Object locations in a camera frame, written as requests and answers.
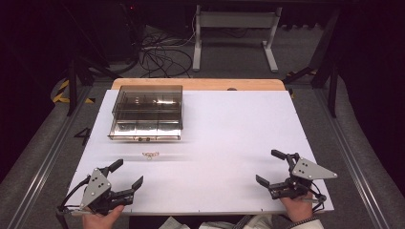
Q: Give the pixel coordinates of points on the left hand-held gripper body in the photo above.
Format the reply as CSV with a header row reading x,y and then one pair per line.
x,y
95,186

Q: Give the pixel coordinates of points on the smoky clear acrylic drawer box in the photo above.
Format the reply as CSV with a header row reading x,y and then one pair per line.
x,y
148,101

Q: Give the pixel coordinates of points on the wooden table board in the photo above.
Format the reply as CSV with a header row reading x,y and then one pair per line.
x,y
197,84

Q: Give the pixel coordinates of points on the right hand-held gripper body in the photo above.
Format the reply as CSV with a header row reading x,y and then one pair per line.
x,y
307,171

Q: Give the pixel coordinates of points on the person's light clothing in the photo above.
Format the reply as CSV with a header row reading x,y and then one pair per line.
x,y
223,224

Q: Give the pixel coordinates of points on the person's right hand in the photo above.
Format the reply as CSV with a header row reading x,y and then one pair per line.
x,y
297,210

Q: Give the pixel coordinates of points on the small gold jewellery piece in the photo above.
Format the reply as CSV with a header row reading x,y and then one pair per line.
x,y
150,154

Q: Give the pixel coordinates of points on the person's left hand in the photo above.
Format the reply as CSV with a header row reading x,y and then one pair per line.
x,y
102,221

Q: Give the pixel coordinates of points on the black metal stand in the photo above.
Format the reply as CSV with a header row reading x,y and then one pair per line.
x,y
329,70
73,82

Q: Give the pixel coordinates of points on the person's right sleeve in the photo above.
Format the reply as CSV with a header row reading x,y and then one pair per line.
x,y
307,224

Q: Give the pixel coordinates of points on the white metal stand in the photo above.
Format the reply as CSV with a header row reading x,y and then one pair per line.
x,y
235,19

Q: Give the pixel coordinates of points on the yellow black floor tape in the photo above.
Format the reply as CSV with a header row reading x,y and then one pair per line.
x,y
290,92

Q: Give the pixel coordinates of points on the grey metal floor rail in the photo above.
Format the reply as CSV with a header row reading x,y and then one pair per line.
x,y
353,162
47,162

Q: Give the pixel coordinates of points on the clear acrylic drawer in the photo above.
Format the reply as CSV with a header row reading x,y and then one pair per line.
x,y
144,130

